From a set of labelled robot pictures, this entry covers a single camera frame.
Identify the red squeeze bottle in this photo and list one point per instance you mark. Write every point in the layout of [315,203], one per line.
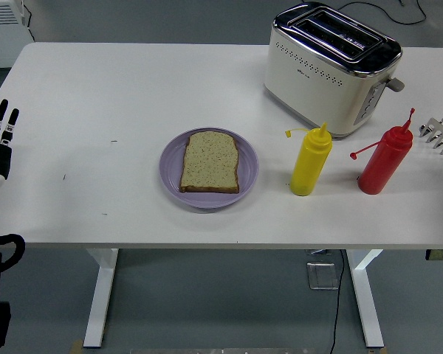
[385,162]

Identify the slice of bread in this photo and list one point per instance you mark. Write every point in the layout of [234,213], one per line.
[210,162]

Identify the white heater unit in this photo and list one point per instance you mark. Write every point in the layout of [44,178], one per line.
[3,29]

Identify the purple plate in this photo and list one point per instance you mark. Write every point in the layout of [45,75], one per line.
[170,173]

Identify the white table leg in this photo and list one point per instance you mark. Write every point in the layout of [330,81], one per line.
[101,295]
[365,295]

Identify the yellow squeeze bottle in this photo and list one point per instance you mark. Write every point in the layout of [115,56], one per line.
[312,162]

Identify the cream and chrome toaster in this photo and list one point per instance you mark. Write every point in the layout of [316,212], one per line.
[317,81]

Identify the clear floor plate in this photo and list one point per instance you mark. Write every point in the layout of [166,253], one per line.
[323,276]

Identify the metal bracket under table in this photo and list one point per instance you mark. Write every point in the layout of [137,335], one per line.
[441,254]

